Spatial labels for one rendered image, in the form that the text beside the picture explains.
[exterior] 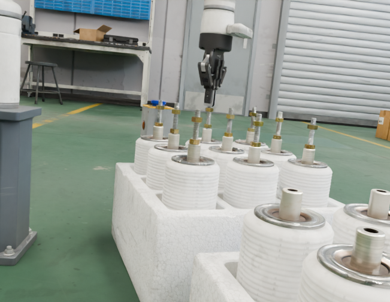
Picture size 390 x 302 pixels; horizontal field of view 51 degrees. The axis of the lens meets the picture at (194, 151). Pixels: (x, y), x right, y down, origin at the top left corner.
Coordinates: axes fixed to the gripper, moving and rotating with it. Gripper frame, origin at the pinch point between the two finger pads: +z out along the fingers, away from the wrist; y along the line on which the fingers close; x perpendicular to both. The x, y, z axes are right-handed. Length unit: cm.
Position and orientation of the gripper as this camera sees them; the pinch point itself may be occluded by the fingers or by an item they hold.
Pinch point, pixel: (209, 97)
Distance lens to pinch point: 95.9
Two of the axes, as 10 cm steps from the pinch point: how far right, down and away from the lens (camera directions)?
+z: -1.0, 9.8, 1.6
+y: -4.0, 1.1, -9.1
